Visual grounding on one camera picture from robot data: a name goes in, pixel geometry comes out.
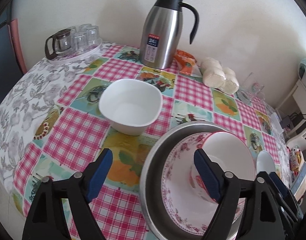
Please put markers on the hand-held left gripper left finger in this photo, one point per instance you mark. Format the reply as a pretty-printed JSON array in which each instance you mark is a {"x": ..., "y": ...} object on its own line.
[{"x": 100, "y": 175}]

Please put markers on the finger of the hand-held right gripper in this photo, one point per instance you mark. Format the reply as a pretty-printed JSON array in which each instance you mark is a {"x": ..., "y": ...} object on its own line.
[
  {"x": 279, "y": 185},
  {"x": 292, "y": 206}
]

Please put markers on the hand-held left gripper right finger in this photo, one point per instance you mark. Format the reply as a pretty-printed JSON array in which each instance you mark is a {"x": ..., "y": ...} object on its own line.
[{"x": 208, "y": 177}]

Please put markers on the small white dish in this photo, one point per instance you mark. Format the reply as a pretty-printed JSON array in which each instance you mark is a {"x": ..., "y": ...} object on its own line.
[{"x": 264, "y": 161}]

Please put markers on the round pink floral plate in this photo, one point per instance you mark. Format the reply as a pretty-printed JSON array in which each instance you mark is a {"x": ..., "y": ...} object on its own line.
[{"x": 178, "y": 180}]

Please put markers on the strawberry print bowl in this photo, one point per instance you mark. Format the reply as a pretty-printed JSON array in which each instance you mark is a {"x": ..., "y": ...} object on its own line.
[{"x": 233, "y": 152}]

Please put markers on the steel basin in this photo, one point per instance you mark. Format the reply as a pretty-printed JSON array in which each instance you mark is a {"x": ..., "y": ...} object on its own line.
[{"x": 154, "y": 170}]

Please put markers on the small white bowl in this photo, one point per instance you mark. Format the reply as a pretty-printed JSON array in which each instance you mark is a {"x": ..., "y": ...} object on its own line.
[{"x": 130, "y": 110}]

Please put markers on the beige notebook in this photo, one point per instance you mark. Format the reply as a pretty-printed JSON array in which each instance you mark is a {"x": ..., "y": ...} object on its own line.
[{"x": 302, "y": 190}]

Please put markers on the small toy figure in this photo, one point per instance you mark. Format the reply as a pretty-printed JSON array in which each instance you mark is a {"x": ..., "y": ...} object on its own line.
[{"x": 295, "y": 150}]

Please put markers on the pink checked tablecloth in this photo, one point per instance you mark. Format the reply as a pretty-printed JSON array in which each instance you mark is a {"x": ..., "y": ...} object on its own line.
[{"x": 77, "y": 135}]

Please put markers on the black charger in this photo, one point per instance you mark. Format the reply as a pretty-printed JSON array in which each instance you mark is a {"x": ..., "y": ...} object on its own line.
[{"x": 286, "y": 122}]

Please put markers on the small glass tumbler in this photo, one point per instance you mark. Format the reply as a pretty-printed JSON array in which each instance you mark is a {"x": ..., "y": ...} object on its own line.
[{"x": 243, "y": 97}]

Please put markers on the bag of steamed buns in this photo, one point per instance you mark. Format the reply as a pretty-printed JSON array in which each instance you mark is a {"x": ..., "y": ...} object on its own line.
[{"x": 218, "y": 77}]

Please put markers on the glass mug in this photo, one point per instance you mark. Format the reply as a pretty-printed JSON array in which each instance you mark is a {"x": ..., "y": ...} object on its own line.
[{"x": 254, "y": 87}]

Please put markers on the grey floral tablecloth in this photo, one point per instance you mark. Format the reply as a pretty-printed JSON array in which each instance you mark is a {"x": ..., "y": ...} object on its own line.
[{"x": 22, "y": 100}]

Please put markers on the orange snack packet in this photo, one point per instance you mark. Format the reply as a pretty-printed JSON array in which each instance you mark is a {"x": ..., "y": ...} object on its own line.
[{"x": 185, "y": 61}]

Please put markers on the white round tray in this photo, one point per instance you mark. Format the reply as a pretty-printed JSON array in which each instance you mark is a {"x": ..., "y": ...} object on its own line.
[{"x": 75, "y": 57}]

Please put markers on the teal cloth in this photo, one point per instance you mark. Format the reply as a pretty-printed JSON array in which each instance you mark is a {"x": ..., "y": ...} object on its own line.
[{"x": 305, "y": 66}]

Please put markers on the clear drinking glass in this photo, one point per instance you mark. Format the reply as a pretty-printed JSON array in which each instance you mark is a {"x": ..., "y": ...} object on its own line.
[
  {"x": 84, "y": 28},
  {"x": 70, "y": 31},
  {"x": 79, "y": 42},
  {"x": 93, "y": 36}
]

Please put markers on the glass teapot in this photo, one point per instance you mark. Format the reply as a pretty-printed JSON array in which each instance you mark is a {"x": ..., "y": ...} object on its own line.
[{"x": 62, "y": 41}]

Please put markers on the dark blue fridge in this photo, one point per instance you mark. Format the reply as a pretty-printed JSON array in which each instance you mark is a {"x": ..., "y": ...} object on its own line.
[{"x": 2, "y": 62}]

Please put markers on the pink foam strip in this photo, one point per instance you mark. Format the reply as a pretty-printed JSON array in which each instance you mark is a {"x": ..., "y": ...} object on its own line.
[{"x": 16, "y": 45}]

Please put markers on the stainless steel thermos jug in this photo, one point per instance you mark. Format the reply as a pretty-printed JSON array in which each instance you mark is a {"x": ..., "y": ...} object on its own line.
[{"x": 160, "y": 30}]

